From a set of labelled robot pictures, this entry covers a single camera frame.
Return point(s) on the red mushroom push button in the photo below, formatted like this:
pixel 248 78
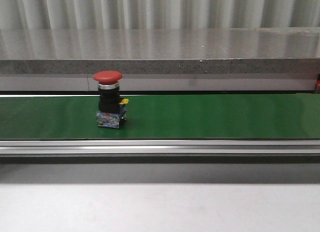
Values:
pixel 111 106

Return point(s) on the grey speckled stone counter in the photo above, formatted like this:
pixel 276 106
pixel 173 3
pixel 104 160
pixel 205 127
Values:
pixel 275 60

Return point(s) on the green conveyor belt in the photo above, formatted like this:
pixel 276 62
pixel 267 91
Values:
pixel 174 116

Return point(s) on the red object at edge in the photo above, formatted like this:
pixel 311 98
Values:
pixel 317 86

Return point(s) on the white pleated curtain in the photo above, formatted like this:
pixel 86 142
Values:
pixel 158 14

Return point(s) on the aluminium conveyor frame rail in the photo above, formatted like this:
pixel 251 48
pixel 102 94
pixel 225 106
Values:
pixel 159 147

